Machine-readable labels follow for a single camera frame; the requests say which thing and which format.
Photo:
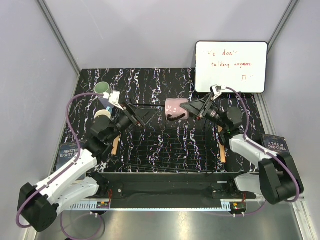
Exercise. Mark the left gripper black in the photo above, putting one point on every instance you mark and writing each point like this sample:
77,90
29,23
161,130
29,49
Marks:
140,116

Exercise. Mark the lavender plastic cup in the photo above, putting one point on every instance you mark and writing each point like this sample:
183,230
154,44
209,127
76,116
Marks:
105,102

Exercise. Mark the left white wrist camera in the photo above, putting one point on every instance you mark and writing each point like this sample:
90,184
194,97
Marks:
113,98

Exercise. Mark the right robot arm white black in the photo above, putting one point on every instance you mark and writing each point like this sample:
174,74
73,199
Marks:
277,179

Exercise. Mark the Nineteen Eighty-Four book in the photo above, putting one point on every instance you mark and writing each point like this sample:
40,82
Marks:
66,152

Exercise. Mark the Tale of Two Cities book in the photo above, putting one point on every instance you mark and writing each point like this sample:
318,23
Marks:
276,145

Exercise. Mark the wooden rack handle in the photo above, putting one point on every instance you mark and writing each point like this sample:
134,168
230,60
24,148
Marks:
222,152
115,145

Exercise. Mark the mauve ceramic mug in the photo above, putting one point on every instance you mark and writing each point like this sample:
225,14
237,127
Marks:
173,110

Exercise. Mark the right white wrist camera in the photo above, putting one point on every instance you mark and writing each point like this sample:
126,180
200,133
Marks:
216,90

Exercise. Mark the light blue ceramic mug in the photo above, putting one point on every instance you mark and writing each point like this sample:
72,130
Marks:
104,112

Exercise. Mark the white whiteboard black frame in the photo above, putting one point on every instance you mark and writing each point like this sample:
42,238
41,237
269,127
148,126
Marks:
240,65

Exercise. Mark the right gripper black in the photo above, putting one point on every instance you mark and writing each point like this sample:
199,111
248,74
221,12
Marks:
196,107

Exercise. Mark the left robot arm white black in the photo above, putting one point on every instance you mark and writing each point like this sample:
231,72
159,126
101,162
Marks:
40,204

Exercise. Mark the black wire dish rack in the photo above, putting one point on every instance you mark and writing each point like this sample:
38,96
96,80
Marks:
162,146

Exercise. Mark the left wooden rack handle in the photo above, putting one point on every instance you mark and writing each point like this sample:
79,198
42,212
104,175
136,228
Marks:
115,145

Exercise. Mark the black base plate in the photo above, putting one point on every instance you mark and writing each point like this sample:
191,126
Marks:
168,191

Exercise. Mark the black marble pattern mat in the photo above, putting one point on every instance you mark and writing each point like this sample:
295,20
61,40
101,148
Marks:
152,86

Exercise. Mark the right wooden rack handle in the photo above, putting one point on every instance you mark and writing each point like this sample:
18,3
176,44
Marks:
222,152

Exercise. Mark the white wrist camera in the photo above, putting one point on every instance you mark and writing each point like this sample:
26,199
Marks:
216,90
113,98

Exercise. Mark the green plastic cup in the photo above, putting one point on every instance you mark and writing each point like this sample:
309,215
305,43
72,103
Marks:
103,90

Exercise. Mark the white cable duct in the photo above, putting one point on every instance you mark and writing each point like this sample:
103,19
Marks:
90,206

